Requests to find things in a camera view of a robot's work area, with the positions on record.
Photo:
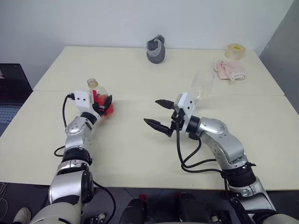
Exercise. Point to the white shoe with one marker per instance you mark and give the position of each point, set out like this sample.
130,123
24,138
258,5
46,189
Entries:
22,215

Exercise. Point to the grey partition panel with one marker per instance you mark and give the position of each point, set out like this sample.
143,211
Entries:
282,46

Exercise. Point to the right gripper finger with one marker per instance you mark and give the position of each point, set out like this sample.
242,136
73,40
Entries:
157,125
166,104

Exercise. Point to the clear plastic bottle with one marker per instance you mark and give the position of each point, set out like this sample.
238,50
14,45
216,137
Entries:
203,81

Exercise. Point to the clear tape roll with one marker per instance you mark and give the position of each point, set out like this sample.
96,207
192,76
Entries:
235,52

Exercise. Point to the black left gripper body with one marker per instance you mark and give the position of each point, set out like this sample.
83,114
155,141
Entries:
99,109

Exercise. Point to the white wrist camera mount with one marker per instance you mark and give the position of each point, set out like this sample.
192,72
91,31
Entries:
83,100
187,109

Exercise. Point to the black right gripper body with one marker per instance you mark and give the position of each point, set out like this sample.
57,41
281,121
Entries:
175,119

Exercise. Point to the pink crumpled cloth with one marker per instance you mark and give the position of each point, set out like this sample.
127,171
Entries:
230,70

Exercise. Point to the dark open laptop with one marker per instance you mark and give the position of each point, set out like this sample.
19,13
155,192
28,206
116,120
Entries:
11,88

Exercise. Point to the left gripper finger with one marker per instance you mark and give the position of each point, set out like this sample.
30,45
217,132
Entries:
108,102

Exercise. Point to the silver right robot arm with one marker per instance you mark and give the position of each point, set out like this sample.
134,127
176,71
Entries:
217,130

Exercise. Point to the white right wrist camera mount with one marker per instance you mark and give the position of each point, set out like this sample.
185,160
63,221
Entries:
187,109

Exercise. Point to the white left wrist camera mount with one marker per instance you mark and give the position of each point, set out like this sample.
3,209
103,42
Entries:
83,100

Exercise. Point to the red plastic bottle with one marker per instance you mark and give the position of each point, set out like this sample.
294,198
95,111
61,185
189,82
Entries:
100,92

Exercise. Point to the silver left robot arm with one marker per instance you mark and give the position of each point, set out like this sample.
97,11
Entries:
74,128

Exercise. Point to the dark rounded shape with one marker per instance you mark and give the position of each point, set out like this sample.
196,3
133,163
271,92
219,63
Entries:
135,212

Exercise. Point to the small white floor object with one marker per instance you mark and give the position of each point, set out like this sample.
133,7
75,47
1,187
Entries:
101,217

